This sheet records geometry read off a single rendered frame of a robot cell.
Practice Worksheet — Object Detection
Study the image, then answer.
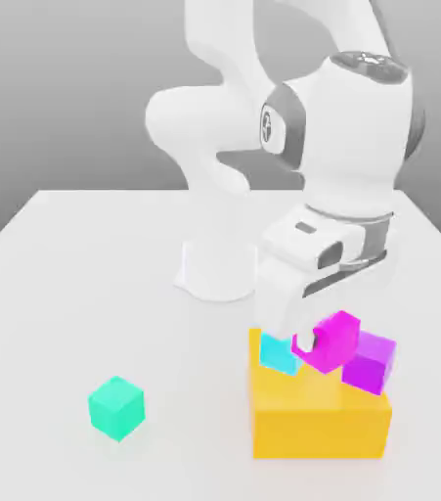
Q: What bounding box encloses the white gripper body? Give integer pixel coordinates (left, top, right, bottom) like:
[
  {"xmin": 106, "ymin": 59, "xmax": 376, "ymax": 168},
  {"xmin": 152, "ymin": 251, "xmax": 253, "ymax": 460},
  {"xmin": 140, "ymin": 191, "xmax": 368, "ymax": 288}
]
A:
[{"xmin": 256, "ymin": 249, "xmax": 389, "ymax": 314}]

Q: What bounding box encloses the small magenta cube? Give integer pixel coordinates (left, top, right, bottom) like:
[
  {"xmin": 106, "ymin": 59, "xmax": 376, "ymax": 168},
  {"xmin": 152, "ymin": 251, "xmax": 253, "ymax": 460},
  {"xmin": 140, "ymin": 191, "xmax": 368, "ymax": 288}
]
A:
[{"xmin": 290, "ymin": 309, "xmax": 363, "ymax": 376}]

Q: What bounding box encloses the small cyan cube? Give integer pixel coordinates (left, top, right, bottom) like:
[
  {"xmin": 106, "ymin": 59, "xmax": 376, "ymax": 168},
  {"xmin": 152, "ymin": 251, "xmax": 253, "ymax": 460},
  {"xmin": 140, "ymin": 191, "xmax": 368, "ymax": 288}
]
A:
[{"xmin": 259, "ymin": 332, "xmax": 304, "ymax": 378}]

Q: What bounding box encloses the small purple cube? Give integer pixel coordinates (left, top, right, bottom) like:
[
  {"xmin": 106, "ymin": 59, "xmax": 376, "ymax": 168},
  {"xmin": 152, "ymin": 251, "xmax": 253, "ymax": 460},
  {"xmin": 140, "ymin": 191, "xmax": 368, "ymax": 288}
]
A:
[{"xmin": 340, "ymin": 330, "xmax": 398, "ymax": 397}]

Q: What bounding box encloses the small green cube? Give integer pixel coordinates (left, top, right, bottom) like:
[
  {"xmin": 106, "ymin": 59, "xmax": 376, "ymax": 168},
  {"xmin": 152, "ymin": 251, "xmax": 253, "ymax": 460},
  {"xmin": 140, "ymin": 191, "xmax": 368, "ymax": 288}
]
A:
[{"xmin": 87, "ymin": 375, "xmax": 147, "ymax": 444}]

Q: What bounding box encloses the large orange box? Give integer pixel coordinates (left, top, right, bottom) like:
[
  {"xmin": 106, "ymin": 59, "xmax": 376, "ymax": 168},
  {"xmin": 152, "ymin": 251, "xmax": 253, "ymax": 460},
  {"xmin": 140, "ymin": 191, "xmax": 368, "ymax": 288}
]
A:
[{"xmin": 247, "ymin": 327, "xmax": 394, "ymax": 460}]

